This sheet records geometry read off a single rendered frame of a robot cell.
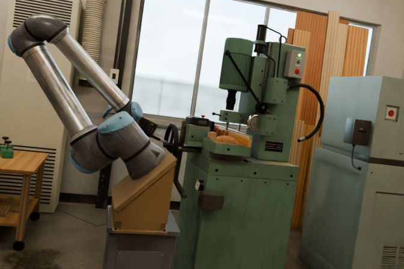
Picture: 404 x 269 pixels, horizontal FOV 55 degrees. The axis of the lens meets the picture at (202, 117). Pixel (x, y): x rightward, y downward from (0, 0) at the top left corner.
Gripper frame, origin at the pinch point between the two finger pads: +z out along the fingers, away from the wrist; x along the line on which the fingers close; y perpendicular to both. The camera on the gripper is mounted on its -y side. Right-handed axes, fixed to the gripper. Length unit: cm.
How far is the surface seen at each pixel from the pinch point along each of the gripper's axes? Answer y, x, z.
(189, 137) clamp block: 8.7, 4.5, 13.6
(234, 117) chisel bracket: 31.6, 6.1, 34.3
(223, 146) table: 12.5, -18.7, 25.5
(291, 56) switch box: 78, -7, 44
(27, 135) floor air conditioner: -50, 128, -69
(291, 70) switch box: 71, -7, 48
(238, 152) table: 13.2, -18.8, 34.7
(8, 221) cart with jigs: -91, 53, -53
